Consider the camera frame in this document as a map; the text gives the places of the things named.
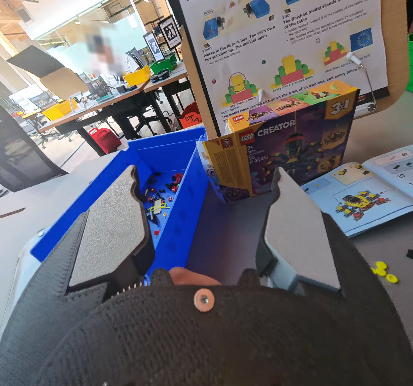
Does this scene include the black office chair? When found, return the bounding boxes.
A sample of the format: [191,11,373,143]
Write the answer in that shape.
[0,104,69,193]

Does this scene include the black white marker sign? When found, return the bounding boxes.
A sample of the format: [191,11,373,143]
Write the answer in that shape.
[143,32,165,62]
[157,15,180,50]

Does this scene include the black and tan board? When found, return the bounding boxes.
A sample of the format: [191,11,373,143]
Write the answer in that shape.
[6,45,89,101]

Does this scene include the pile of small lego pieces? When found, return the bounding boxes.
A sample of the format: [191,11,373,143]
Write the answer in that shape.
[140,171,184,235]

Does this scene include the metal wire clip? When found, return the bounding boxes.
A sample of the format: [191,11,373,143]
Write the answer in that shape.
[361,63,377,112]

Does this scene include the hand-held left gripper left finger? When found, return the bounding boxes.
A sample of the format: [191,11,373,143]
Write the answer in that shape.
[66,164,156,296]

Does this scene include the open lego instruction booklet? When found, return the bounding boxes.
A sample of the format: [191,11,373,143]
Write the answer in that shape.
[302,145,413,238]

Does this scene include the red bag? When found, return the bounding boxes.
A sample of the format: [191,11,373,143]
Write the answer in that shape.
[88,127,122,155]

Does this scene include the blue plastic bin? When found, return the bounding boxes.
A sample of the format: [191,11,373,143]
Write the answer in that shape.
[30,126,210,283]

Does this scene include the purple lego set box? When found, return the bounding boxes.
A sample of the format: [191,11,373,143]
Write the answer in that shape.
[196,81,360,203]

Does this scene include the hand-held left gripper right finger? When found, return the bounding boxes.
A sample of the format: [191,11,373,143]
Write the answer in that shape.
[256,166,342,293]

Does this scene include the group of yellow round tiles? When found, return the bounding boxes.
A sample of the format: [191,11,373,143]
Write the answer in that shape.
[370,261,400,285]

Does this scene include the yellow plastic bin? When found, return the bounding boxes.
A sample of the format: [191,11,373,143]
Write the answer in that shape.
[123,64,151,86]
[42,100,79,121]

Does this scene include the wooden top desk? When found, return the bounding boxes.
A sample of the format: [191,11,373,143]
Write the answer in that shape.
[143,66,191,128]
[39,81,155,156]

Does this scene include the white printed instruction sheet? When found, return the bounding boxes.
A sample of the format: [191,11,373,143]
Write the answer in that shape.
[168,0,389,135]

